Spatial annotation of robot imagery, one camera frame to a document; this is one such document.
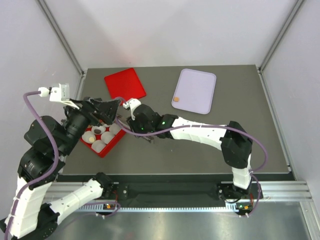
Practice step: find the lavender plastic tray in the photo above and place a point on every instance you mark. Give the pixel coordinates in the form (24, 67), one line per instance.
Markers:
(195, 90)

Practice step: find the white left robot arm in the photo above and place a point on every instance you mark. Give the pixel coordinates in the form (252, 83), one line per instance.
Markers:
(30, 217)

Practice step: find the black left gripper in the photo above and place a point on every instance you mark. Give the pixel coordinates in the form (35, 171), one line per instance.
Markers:
(106, 109)

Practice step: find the red chocolate box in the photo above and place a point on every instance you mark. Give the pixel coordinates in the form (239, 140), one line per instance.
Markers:
(109, 146)

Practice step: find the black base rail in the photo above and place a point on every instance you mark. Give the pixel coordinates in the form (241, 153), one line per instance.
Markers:
(181, 194)

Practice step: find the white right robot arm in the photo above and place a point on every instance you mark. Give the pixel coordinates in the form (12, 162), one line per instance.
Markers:
(230, 139)

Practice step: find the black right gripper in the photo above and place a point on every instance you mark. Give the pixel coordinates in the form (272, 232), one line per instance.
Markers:
(133, 124)

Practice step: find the metal tongs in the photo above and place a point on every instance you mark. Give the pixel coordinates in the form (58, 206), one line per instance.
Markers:
(120, 118)

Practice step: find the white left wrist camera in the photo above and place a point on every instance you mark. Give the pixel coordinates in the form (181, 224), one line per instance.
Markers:
(58, 94)

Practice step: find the red box lid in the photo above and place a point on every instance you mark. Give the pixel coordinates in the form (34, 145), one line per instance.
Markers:
(125, 84)

